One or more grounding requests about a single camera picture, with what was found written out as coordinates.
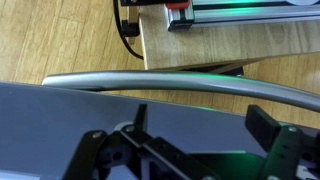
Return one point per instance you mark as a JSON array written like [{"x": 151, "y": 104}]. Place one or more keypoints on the stainless steel fridge drawer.
[{"x": 41, "y": 127}]

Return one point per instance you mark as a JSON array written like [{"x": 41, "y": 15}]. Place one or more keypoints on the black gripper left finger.
[{"x": 146, "y": 157}]

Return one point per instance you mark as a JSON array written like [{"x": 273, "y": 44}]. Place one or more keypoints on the aluminium extrusion rail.
[{"x": 206, "y": 13}]

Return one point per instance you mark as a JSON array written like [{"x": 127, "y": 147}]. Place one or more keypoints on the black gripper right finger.
[{"x": 286, "y": 145}]

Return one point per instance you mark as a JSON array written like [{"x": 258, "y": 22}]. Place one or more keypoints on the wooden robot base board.
[{"x": 165, "y": 50}]

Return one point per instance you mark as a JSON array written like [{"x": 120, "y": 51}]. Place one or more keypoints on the curved drawer handle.
[{"x": 157, "y": 80}]

